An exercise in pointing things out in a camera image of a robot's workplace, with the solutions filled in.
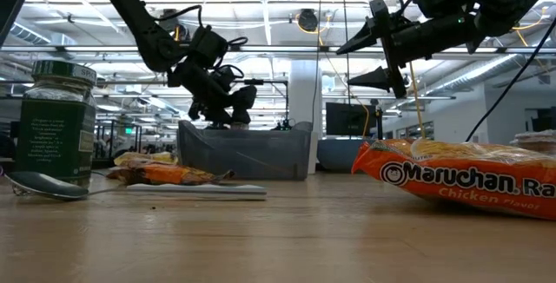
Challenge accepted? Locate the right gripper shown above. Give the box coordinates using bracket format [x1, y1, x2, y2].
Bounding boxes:
[335, 0, 480, 100]

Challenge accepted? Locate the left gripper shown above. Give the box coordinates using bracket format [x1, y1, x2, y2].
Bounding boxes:
[167, 59, 245, 126]

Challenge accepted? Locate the orange chicken ramen packet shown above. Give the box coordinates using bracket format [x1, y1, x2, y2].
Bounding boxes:
[350, 137, 556, 222]
[105, 156, 236, 188]

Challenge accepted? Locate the yellow ramen packet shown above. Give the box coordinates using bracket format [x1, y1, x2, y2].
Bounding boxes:
[113, 151, 178, 166]

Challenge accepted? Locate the green-lid oregano spice jar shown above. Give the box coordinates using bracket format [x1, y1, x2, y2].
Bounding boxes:
[16, 59, 98, 190]

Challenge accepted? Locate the grey plastic bin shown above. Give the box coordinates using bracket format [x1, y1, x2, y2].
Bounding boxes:
[176, 120, 314, 182]

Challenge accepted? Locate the black monitor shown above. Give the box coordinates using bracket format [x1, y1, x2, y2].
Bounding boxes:
[325, 102, 378, 137]

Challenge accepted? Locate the white building column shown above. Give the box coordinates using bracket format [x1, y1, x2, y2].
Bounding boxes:
[288, 59, 324, 140]

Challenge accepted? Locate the blue bowl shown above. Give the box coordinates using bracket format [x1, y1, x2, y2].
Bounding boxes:
[316, 137, 370, 174]

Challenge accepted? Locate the small clear spice jar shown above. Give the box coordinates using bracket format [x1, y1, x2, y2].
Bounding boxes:
[508, 128, 556, 156]

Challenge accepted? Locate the thin black hanging cable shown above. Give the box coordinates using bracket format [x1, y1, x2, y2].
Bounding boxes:
[310, 0, 323, 133]
[341, 0, 351, 107]

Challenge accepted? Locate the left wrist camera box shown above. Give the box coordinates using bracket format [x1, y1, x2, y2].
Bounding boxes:
[189, 24, 230, 69]

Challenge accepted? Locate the yellow power cable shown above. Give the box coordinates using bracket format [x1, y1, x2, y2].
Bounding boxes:
[407, 61, 427, 141]

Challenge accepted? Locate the black ceiling cord reel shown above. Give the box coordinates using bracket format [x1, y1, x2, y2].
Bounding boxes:
[296, 8, 321, 33]
[159, 8, 192, 44]

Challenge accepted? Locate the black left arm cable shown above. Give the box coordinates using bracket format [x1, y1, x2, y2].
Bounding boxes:
[156, 3, 249, 49]

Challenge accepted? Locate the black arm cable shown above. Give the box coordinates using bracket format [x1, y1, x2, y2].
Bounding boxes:
[156, 3, 249, 49]
[464, 26, 556, 143]

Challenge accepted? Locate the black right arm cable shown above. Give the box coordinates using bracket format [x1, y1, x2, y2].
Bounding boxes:
[464, 26, 556, 143]

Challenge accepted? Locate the silver spoon patterned handle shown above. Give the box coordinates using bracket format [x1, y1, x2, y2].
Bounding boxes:
[3, 170, 268, 202]

